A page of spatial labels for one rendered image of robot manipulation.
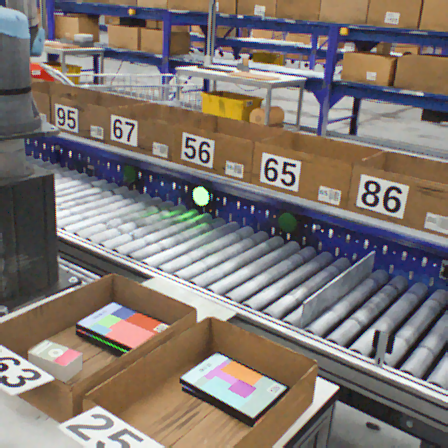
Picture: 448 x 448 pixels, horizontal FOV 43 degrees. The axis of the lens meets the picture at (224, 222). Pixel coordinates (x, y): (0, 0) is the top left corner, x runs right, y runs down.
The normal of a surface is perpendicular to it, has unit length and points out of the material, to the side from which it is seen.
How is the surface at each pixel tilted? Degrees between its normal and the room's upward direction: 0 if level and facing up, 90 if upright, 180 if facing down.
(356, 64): 90
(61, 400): 90
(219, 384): 0
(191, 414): 2
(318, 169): 90
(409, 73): 90
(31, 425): 0
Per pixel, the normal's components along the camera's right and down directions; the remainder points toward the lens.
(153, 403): 0.06, -0.93
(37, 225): 0.80, 0.26
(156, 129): -0.59, 0.25
